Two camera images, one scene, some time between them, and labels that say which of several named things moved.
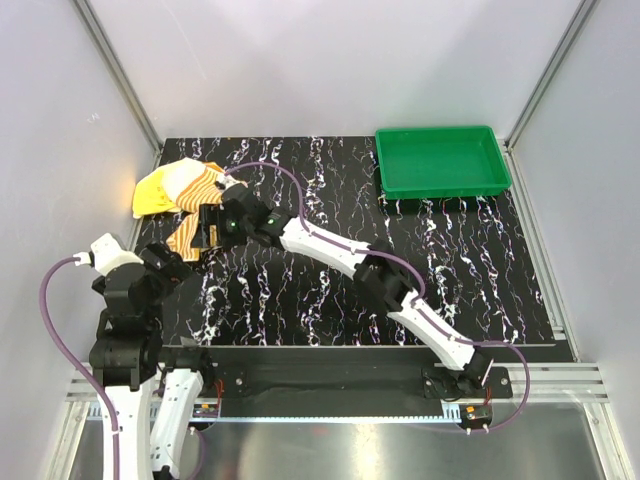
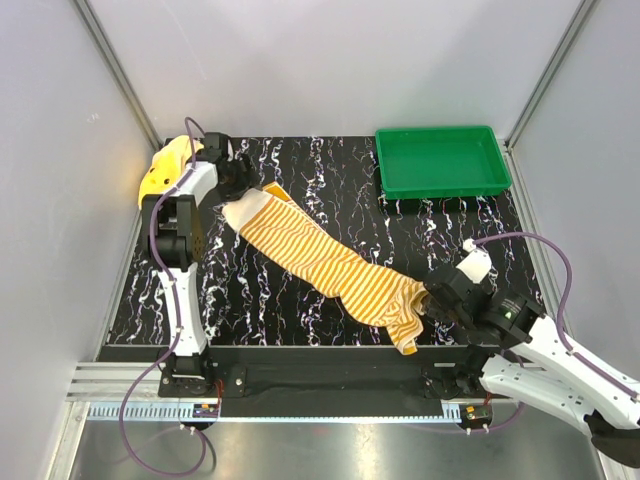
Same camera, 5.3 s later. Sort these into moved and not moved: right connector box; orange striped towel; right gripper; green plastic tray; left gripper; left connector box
Moved: left gripper; orange striped towel; right gripper
Not moved: right connector box; green plastic tray; left connector box
